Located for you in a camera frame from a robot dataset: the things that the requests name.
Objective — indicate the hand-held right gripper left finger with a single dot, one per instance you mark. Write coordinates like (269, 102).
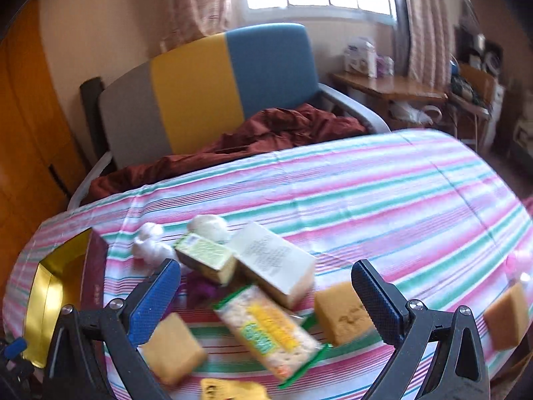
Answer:
(154, 300)

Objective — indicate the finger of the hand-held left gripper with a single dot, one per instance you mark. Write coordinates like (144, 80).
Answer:
(14, 348)

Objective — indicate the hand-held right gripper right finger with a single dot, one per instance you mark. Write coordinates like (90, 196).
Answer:
(374, 300)

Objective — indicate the purple wrapper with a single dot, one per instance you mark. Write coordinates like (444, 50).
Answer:
(200, 291)

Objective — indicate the yellow sponge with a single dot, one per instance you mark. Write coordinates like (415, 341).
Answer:
(506, 321)
(173, 350)
(339, 316)

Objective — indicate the red box with gold lining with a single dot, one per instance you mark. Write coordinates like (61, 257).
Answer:
(50, 296)

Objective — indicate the green soap box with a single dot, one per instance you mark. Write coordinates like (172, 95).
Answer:
(206, 254)

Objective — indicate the white gauze roll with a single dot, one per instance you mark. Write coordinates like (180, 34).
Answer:
(208, 226)

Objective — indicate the rice cracker snack packet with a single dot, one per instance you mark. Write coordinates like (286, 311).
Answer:
(266, 333)

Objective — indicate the yellow plush toy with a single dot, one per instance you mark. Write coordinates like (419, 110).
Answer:
(233, 391)

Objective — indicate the white knotted cloth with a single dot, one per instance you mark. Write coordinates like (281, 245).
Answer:
(148, 243)

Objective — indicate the white cardboard box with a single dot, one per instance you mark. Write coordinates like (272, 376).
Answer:
(270, 258)

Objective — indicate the maroon blanket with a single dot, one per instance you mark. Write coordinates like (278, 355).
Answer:
(270, 133)

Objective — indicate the wooden wardrobe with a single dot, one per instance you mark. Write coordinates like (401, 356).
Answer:
(29, 133)

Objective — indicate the grey yellow blue armchair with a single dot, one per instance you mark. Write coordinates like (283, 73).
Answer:
(195, 91)

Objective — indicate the wooden desk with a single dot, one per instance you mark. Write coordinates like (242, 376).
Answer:
(387, 87)

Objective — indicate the small wooden table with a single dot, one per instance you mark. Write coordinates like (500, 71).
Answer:
(470, 106)

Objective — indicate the purple package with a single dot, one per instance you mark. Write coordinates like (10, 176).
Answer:
(385, 66)

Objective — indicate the white carton on desk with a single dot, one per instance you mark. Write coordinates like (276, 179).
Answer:
(360, 58)

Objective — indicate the brown cardboard box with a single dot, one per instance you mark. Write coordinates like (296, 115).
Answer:
(479, 79)

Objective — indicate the pink patterned curtain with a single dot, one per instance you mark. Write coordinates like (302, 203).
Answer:
(424, 29)
(195, 0)

